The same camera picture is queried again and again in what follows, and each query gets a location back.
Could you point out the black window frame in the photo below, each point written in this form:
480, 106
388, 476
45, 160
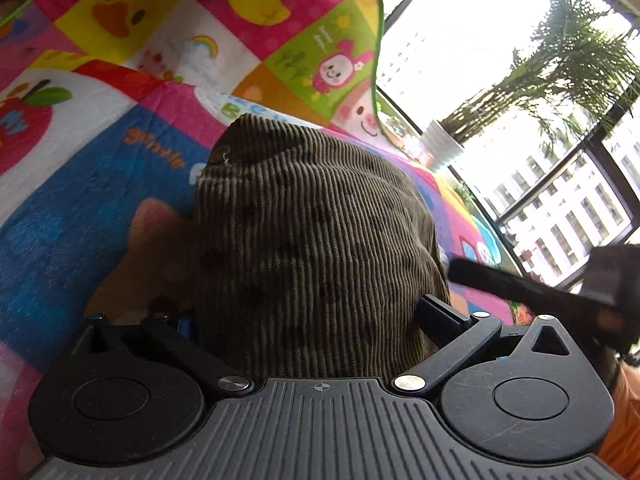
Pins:
400, 107

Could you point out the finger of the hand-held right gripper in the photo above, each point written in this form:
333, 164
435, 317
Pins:
510, 282

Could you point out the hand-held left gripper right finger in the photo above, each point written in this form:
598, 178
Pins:
440, 319

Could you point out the colourful printed blanket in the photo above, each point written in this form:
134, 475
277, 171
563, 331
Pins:
75, 210

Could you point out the palm plant in white pot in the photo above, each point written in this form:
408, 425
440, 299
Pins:
442, 142

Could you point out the person's orange clothing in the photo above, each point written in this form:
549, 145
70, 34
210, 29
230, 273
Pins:
625, 425

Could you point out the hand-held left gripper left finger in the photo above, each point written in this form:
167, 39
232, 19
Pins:
170, 341

